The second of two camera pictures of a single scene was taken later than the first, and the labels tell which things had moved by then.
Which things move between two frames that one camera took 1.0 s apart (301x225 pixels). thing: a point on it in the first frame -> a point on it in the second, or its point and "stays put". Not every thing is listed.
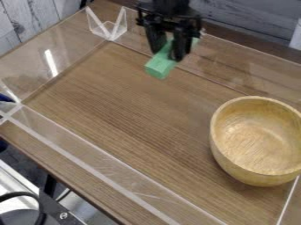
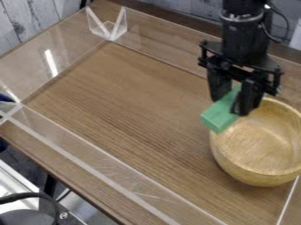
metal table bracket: x=55 y=211 stays put
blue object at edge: x=4 y=97 stays put
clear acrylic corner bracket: x=107 y=30 stays put
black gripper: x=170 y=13 -> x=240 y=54
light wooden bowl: x=255 y=140 stays put
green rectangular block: x=160 y=64 -> x=218 y=116
